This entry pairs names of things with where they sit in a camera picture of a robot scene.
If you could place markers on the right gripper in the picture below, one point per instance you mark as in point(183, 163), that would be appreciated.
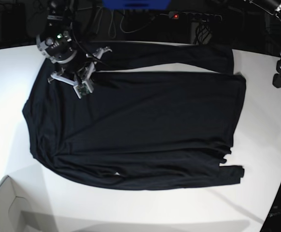
point(78, 70)

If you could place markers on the black t-shirt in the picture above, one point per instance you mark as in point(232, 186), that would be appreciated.
point(160, 117)

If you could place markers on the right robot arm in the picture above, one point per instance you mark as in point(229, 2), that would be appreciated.
point(58, 42)

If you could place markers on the blue plastic bin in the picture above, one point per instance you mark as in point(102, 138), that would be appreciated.
point(136, 4)

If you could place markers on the black power strip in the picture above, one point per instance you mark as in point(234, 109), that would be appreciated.
point(194, 16)

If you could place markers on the white cardboard box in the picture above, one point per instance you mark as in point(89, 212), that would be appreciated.
point(12, 209)

